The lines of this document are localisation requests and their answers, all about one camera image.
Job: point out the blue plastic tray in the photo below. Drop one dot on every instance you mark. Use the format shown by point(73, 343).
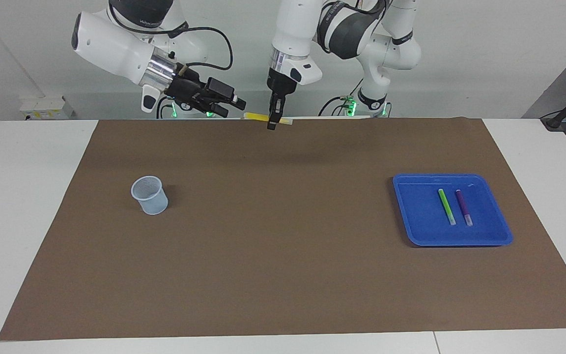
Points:
point(420, 221)

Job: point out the purple pen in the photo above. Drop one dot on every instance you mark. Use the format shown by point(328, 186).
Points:
point(464, 209)

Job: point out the yellow pen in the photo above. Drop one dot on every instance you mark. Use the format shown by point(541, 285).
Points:
point(256, 116)

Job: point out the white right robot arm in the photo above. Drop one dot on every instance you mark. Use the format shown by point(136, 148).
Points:
point(116, 44)

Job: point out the translucent plastic cup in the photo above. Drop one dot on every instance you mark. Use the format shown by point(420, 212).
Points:
point(155, 204)

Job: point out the brown table mat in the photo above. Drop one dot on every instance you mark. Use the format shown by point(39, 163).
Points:
point(283, 246)

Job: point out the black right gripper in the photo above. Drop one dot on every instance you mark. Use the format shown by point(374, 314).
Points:
point(184, 88)

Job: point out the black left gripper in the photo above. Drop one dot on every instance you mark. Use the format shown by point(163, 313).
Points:
point(282, 86)

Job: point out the white wall socket box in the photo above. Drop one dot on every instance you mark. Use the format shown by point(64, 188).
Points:
point(47, 108)

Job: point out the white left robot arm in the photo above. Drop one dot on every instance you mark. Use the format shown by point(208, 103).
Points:
point(337, 29)

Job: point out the green pen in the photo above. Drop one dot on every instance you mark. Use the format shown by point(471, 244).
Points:
point(446, 206)

